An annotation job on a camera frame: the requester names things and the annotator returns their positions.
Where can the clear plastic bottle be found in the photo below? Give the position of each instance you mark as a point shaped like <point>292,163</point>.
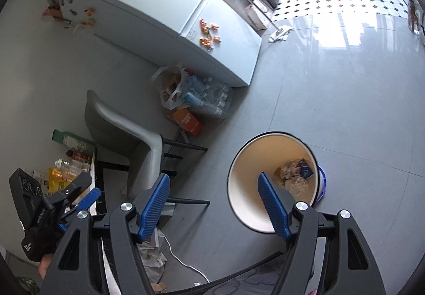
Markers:
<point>71,165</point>

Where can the pack of water bottles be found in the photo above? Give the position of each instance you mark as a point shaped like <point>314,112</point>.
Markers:
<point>209,97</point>

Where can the grey chair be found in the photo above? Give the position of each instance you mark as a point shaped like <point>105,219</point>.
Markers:
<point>132,135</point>

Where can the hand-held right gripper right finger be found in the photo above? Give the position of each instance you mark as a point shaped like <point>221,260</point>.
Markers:
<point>274,208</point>

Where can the orange fridge magnet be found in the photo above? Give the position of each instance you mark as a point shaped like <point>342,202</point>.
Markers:
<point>89,11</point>
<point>88,22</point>

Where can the white paper tissue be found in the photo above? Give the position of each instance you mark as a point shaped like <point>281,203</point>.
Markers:
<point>297,187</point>

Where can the white refrigerator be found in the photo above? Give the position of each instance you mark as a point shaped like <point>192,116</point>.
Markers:
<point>156,6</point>

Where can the blue plastic basin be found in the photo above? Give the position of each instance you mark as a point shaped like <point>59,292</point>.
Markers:
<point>320,185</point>

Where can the white plastic bag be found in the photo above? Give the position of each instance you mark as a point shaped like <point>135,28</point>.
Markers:
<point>171,85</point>

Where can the person's left forearm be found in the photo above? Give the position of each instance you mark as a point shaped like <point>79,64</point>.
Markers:
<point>44,266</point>

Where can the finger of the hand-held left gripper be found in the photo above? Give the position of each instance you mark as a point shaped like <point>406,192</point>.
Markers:
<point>81,183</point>
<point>90,197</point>

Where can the white flat mop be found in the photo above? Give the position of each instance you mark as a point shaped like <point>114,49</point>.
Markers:
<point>279,32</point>

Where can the group of orange figurine magnets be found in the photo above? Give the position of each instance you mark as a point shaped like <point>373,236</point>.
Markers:
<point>209,34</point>

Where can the orange cardboard box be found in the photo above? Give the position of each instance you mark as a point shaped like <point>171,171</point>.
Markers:
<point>189,120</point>

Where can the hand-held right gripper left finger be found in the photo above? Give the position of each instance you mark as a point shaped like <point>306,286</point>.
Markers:
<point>154,205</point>

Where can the blue tissue packet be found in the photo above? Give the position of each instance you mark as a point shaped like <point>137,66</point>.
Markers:
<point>305,169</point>

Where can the green box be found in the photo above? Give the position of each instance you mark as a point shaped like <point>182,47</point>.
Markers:
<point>73,140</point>

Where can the cream round trash bin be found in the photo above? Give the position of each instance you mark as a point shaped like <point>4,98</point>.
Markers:
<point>252,162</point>

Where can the crumpled plastic bag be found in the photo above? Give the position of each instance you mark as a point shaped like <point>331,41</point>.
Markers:
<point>152,258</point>

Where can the yellow snack bag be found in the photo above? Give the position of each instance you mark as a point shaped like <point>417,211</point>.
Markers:
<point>58,178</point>

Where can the white paper carton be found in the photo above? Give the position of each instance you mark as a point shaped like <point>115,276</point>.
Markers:
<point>289,170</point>

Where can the pink box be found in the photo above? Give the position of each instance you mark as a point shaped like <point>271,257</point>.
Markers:
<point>257,12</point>

